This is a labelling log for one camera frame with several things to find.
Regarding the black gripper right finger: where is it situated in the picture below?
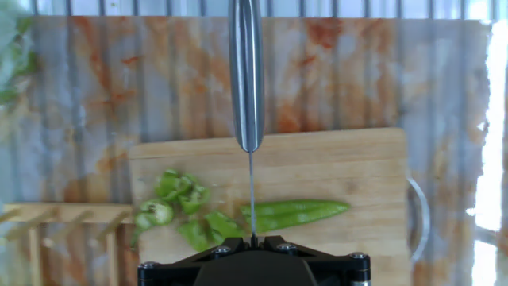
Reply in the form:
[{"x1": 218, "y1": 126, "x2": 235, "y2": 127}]
[{"x1": 253, "y1": 236, "x2": 372, "y2": 286}]

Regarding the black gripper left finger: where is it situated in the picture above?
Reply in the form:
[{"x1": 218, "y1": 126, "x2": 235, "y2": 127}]
[{"x1": 137, "y1": 236, "x2": 253, "y2": 286}]

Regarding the long green chili pepper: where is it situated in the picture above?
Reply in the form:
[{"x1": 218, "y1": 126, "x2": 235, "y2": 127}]
[{"x1": 240, "y1": 199, "x2": 352, "y2": 234}]

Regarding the steel kitchen knife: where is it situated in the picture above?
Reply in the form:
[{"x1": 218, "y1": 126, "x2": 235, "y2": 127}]
[{"x1": 227, "y1": 0, "x2": 266, "y2": 245}]

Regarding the cut chili slice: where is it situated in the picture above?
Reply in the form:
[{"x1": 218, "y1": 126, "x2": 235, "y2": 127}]
[
  {"x1": 178, "y1": 184, "x2": 212, "y2": 215},
  {"x1": 154, "y1": 168, "x2": 182, "y2": 199},
  {"x1": 138, "y1": 198, "x2": 175, "y2": 227},
  {"x1": 176, "y1": 220, "x2": 212, "y2": 253},
  {"x1": 166, "y1": 172, "x2": 199, "y2": 203},
  {"x1": 203, "y1": 210, "x2": 248, "y2": 244}
]

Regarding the wooden cutting board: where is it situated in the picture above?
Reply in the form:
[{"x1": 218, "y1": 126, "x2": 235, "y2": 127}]
[{"x1": 129, "y1": 126, "x2": 433, "y2": 286}]

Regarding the wooden peg rack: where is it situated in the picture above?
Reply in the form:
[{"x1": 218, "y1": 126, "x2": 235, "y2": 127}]
[{"x1": 0, "y1": 202, "x2": 135, "y2": 286}]

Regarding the marbled plastic table sheet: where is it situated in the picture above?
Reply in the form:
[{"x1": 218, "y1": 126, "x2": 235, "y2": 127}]
[{"x1": 0, "y1": 15, "x2": 493, "y2": 286}]

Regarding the green pepper inside bag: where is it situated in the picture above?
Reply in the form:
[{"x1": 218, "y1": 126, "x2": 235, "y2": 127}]
[{"x1": 0, "y1": 17, "x2": 40, "y2": 105}]

